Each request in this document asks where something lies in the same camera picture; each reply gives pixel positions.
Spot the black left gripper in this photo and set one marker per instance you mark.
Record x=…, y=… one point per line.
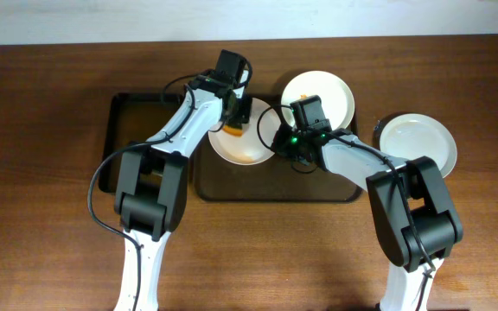
x=240, y=111

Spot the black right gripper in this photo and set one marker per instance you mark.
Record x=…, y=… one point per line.
x=286, y=147

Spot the white plate with ketchup streak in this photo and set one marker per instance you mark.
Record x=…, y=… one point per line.
x=413, y=135

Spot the orange green sponge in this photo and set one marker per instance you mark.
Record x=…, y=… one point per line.
x=233, y=129

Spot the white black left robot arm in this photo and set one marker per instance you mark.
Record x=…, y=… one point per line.
x=151, y=194

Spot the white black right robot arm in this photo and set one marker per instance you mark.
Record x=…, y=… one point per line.
x=414, y=217

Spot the large dark brown tray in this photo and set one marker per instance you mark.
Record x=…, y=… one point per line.
x=216, y=179

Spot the small dark brown tray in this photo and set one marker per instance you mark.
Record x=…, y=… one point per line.
x=133, y=118

